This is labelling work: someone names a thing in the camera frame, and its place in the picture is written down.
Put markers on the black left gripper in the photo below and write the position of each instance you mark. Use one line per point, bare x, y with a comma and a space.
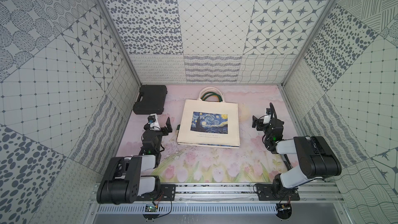
160, 130

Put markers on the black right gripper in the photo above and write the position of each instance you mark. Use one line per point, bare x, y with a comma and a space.
260, 123

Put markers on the starry night canvas bag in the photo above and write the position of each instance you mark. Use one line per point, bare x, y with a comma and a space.
209, 123

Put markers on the green-handled floral canvas bag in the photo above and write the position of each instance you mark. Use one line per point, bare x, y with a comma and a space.
212, 93

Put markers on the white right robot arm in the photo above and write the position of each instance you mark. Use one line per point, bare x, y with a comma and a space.
308, 157

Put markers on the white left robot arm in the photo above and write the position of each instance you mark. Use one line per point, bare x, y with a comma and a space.
123, 182

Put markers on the floral tulip table mat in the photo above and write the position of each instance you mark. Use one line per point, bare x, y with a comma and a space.
194, 164

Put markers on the black plastic tool case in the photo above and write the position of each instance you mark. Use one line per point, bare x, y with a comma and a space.
151, 100

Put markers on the left green circuit board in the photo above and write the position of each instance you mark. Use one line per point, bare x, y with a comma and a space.
151, 212

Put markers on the right round circuit board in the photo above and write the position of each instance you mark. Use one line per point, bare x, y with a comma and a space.
284, 211

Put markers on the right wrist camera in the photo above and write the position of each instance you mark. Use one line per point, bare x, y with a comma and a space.
267, 117

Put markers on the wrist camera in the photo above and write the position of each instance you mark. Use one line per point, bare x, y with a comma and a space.
153, 118
267, 117

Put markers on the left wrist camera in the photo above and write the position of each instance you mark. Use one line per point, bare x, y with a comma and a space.
153, 118

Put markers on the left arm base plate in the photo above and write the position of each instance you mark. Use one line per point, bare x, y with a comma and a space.
164, 192

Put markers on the aluminium mounting rail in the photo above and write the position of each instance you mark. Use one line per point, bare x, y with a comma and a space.
311, 192

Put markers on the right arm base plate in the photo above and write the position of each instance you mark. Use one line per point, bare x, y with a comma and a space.
267, 192

